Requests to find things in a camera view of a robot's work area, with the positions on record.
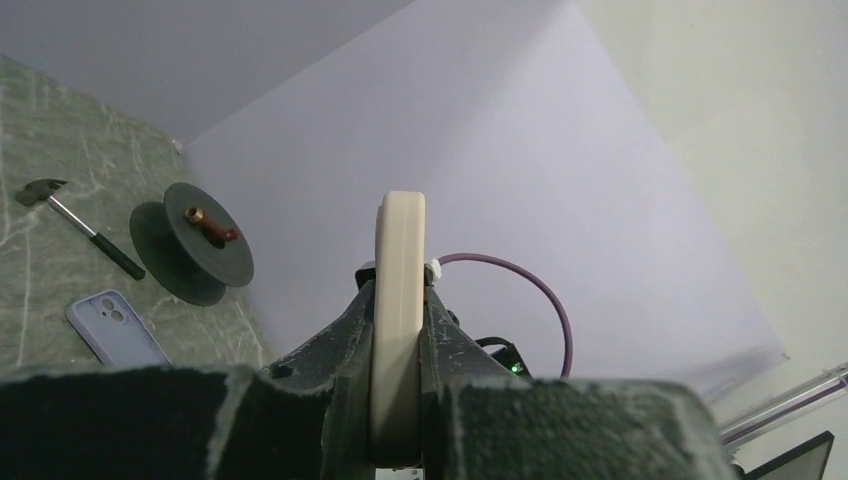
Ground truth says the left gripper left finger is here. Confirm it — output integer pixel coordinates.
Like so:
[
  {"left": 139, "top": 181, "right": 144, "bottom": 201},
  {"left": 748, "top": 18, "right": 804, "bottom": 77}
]
[{"left": 1, "top": 283, "right": 375, "bottom": 479}]

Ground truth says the small black handled hammer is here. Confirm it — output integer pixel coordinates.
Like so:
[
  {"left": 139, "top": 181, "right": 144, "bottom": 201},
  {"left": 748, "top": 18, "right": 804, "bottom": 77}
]
[{"left": 14, "top": 178, "right": 146, "bottom": 280}]

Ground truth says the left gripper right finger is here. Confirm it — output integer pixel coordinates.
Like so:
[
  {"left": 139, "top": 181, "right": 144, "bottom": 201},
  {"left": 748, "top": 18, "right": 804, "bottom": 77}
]
[{"left": 419, "top": 288, "right": 734, "bottom": 479}]

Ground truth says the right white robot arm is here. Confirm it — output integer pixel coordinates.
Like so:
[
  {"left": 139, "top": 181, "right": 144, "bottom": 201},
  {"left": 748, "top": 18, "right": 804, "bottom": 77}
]
[{"left": 475, "top": 336, "right": 532, "bottom": 378}]

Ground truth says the black filament spool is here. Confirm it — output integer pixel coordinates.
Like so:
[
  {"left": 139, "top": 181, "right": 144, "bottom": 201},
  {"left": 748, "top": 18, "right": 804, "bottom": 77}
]
[{"left": 129, "top": 182, "right": 254, "bottom": 307}]

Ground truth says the brown red tool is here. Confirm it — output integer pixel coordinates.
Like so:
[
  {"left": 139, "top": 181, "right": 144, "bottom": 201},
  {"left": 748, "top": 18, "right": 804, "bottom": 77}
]
[{"left": 184, "top": 207, "right": 240, "bottom": 248}]

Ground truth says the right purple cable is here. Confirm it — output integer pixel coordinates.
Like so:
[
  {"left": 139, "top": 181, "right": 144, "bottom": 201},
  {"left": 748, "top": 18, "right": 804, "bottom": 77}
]
[{"left": 437, "top": 252, "right": 575, "bottom": 380}]

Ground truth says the phone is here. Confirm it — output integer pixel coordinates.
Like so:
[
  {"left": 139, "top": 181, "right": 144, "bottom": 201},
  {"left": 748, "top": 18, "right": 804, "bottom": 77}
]
[
  {"left": 369, "top": 191, "right": 425, "bottom": 468},
  {"left": 65, "top": 289, "right": 171, "bottom": 367}
]

